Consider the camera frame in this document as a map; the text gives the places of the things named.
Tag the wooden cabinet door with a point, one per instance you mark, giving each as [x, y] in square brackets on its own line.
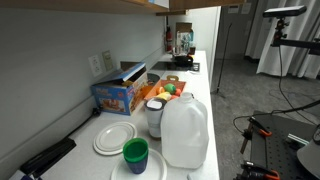
[203, 4]

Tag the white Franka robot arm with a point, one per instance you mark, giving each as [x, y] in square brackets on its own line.
[310, 156]

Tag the wooden overhead cabinet body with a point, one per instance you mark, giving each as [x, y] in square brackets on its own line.
[83, 6]

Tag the orange toy fruit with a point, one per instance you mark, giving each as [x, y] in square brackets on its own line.
[161, 90]

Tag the red checkered cardboard box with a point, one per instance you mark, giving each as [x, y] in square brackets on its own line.
[156, 91]

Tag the yellow toy food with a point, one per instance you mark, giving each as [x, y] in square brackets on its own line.
[164, 96]

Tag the green toy fruit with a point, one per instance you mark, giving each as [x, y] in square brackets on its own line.
[170, 88]

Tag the dark grey plate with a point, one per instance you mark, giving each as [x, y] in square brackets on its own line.
[153, 78]

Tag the orange slice toy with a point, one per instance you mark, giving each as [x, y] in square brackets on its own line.
[177, 92]

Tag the white tumbler with lid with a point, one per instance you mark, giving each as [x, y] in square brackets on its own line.
[155, 120]

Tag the blue play food carton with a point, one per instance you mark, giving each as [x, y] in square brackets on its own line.
[115, 96]

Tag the translucent plastic milk jug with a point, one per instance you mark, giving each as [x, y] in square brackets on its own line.
[185, 133]

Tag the red fire extinguisher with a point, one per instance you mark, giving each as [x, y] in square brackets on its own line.
[169, 38]

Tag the green plastic cup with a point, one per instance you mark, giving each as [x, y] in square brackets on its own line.
[135, 150]

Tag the white round plate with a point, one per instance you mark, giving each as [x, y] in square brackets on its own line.
[155, 168]
[115, 137]

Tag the black power adapter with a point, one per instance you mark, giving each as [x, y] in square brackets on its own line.
[96, 111]

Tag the brown cardboard box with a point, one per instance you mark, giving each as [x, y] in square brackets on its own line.
[184, 27]

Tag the thin black stand pole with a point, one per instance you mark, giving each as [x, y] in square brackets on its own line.
[224, 60]

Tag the blue plastic cup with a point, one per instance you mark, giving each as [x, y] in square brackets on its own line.
[136, 166]

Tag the long black flat device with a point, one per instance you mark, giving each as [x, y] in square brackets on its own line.
[48, 156]

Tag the white curtain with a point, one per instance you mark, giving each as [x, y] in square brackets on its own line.
[293, 40]

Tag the white wall outlet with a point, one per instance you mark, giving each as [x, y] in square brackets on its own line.
[95, 65]

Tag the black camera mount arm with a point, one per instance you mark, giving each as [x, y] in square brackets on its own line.
[293, 42]

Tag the black stereo camera bar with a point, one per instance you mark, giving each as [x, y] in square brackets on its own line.
[285, 11]

